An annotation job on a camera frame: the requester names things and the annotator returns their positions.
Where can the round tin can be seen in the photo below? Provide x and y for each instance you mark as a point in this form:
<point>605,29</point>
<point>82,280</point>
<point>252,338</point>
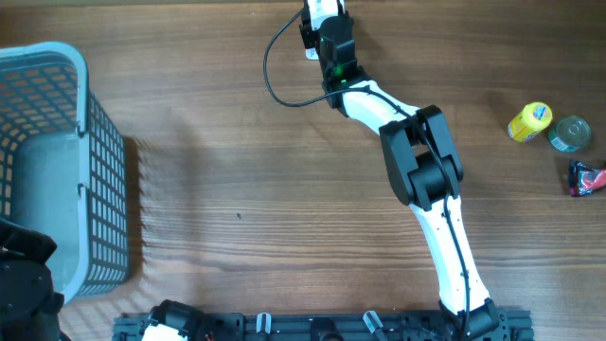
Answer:
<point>570,134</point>

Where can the white barcode scanner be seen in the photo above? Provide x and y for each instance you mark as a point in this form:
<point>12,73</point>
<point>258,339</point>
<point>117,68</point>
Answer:
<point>311,54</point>

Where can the black red snack packet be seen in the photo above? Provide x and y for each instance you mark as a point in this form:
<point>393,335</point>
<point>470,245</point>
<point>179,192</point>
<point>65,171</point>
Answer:
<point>584,180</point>

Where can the grey plastic basket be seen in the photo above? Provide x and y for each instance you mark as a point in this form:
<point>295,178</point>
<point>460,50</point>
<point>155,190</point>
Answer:
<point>63,169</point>

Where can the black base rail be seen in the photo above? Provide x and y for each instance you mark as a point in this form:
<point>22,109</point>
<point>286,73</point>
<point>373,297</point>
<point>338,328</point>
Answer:
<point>171,320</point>

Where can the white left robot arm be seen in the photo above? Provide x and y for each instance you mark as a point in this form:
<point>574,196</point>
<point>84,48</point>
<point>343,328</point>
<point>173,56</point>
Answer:
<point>30,305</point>

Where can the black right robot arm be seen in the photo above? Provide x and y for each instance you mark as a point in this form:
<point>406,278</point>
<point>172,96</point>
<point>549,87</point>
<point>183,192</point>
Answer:
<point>422,164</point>

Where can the yellow small bottle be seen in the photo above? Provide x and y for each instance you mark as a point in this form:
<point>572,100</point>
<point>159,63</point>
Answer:
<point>533,119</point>

